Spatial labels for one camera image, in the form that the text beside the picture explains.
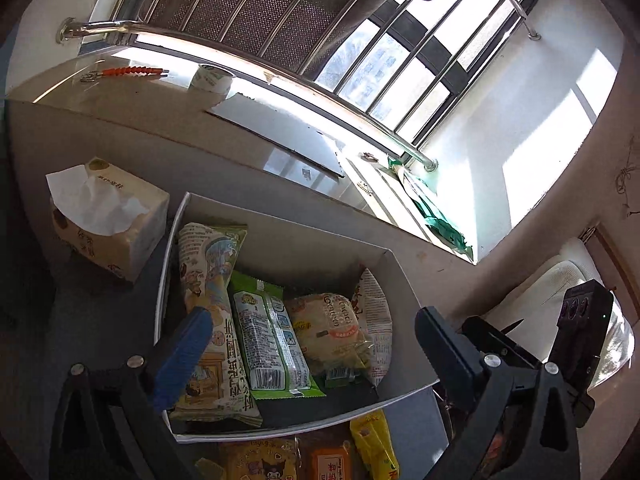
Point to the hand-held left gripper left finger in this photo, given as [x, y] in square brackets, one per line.
[182, 360]

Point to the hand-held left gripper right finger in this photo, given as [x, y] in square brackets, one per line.
[450, 355]

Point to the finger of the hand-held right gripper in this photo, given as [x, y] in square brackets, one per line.
[500, 342]

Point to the white patterned snack packet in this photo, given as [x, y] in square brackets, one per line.
[377, 310]

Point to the cream illustrated snack packet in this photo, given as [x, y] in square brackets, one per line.
[215, 280]

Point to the green wafer packet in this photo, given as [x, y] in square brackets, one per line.
[265, 330]

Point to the clear round bread packet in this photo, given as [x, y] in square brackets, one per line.
[325, 330]

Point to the white cardboard box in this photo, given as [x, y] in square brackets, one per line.
[300, 255]

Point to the white cushion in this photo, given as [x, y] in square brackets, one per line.
[540, 285]

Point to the yellow cartoon snack packet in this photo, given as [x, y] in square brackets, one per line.
[260, 460]

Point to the beige tissue pack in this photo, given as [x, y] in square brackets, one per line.
[125, 240]

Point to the green plastic bag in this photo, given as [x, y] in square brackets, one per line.
[440, 217]

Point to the orange snack packet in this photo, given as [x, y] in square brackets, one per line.
[327, 462]

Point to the grey flat board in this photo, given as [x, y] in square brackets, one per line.
[280, 130]

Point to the tape roll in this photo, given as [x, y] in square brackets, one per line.
[210, 80]

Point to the steel window guard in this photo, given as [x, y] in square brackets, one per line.
[200, 42]

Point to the grey mesh window screen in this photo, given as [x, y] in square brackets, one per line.
[260, 10]

